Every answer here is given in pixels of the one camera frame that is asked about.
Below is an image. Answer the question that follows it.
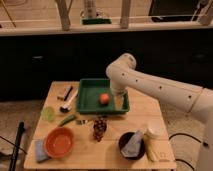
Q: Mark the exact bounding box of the green cucumber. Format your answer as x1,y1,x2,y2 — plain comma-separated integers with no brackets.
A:
58,115,76,127

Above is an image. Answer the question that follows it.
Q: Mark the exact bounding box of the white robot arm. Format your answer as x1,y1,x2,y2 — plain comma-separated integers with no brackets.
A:
106,53,213,171

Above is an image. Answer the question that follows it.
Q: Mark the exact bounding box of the dark brown bowl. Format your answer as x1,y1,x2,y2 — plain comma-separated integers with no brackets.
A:
118,132,145,160

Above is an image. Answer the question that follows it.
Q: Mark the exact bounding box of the red apple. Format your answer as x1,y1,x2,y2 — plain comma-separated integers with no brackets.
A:
99,93,110,105

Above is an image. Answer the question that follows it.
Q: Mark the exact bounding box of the black floor cable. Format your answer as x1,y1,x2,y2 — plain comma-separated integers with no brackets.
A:
168,132,205,171

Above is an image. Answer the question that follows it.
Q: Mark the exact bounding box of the bunch of dark grapes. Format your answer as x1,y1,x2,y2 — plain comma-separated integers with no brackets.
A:
93,118,107,142

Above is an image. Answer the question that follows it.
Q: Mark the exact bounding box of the blue cloth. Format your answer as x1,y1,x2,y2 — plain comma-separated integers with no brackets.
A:
35,139,49,163

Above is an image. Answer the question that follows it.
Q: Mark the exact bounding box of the black pole stand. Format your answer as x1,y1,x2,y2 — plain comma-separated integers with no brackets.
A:
9,122,25,171

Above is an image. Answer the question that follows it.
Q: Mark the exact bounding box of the grey crumpled cloth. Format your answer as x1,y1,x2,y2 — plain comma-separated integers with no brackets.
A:
121,131,143,157

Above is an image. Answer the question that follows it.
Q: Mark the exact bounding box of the white lidded cup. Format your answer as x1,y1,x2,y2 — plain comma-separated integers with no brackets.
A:
146,122,163,139

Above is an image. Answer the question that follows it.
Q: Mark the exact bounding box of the yellow corn cob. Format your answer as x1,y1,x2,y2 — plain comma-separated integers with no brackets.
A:
144,135,159,162

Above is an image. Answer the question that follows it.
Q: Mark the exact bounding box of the light green cup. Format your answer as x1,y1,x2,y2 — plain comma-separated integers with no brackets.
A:
41,106,55,122

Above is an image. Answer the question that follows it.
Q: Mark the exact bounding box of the green plastic tray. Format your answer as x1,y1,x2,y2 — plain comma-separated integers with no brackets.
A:
76,78,130,114

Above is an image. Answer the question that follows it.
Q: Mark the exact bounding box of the red bowl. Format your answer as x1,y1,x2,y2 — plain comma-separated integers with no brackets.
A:
43,127,74,158

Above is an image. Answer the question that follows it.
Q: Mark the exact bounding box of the green base object on shelf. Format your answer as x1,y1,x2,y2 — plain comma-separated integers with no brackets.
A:
82,18,112,25

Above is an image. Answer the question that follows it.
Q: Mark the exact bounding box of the small wooden block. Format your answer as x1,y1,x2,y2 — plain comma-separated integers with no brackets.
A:
57,88,68,100

